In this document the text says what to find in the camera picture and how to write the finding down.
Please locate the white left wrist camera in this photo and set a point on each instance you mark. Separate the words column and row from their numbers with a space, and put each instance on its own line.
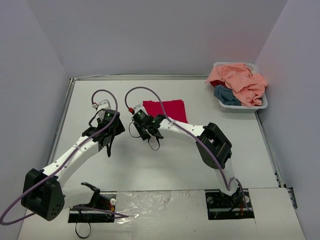
column 101, row 107

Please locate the teal blue t shirt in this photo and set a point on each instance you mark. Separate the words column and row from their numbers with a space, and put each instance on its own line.
column 226, row 96

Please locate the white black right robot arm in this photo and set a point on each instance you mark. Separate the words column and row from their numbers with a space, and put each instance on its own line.
column 213, row 146

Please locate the crimson red t shirt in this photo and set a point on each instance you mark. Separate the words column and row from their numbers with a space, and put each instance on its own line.
column 174, row 109

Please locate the salmon pink t shirt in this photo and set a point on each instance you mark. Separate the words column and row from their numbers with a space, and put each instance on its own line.
column 246, row 86

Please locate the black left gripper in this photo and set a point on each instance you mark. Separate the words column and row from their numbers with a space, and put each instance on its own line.
column 108, row 141

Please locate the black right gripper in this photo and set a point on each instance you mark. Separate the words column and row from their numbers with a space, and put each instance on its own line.
column 141, row 130

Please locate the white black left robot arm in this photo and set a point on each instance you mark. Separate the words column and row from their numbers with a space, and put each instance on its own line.
column 44, row 193

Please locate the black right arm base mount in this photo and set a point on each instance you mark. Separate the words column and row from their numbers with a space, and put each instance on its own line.
column 224, row 207

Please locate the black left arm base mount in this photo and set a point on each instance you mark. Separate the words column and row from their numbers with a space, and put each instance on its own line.
column 106, row 202

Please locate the white plastic laundry basket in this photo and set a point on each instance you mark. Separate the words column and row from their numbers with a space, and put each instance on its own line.
column 242, row 109

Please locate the dark red t shirt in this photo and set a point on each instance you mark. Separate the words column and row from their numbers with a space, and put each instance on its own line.
column 216, row 83

